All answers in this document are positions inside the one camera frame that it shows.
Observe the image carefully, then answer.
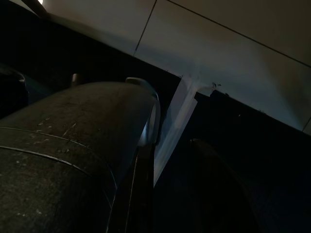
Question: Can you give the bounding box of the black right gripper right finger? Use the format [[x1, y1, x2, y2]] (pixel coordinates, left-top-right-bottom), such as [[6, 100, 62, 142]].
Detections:
[[189, 138, 260, 233]]

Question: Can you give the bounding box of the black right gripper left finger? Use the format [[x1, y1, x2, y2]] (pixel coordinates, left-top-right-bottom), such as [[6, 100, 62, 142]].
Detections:
[[113, 142, 156, 233]]

